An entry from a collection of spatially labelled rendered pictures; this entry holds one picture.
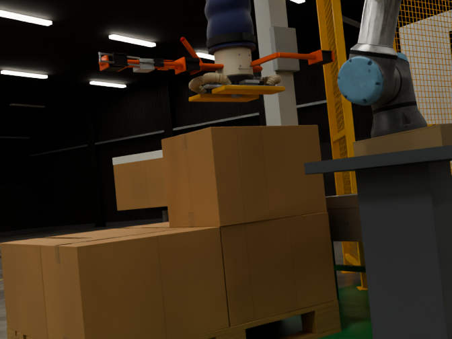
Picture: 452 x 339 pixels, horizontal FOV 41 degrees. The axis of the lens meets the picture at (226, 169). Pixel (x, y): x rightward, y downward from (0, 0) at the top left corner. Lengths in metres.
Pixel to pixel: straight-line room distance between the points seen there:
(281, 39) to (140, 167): 1.36
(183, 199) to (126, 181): 1.96
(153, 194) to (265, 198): 1.92
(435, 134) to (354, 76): 0.31
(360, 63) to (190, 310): 1.11
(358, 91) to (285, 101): 2.29
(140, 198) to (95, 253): 2.32
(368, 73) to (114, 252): 1.06
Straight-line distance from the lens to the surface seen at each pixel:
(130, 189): 4.54
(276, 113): 4.20
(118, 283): 2.21
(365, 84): 1.94
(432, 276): 2.06
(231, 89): 2.59
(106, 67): 2.46
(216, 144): 2.43
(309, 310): 2.73
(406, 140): 2.00
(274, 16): 4.33
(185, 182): 2.60
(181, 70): 2.63
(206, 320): 2.41
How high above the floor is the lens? 0.68
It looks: 2 degrees up
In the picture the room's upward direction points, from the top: 6 degrees counter-clockwise
